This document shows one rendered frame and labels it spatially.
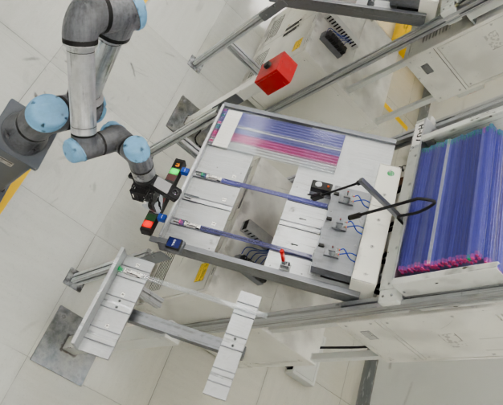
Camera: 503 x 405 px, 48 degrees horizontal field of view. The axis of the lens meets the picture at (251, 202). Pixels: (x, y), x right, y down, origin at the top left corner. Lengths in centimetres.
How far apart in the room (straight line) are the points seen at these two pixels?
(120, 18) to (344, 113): 190
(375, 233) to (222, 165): 64
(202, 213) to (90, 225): 80
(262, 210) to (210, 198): 44
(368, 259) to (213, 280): 66
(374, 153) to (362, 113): 107
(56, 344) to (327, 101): 190
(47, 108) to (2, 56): 97
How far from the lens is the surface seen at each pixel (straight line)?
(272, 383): 322
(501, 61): 295
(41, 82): 283
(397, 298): 175
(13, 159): 208
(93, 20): 161
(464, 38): 287
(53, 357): 255
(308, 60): 310
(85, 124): 170
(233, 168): 214
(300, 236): 197
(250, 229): 233
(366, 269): 184
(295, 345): 248
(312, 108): 333
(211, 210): 204
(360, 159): 219
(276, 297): 242
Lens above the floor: 238
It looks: 46 degrees down
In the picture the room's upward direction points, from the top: 70 degrees clockwise
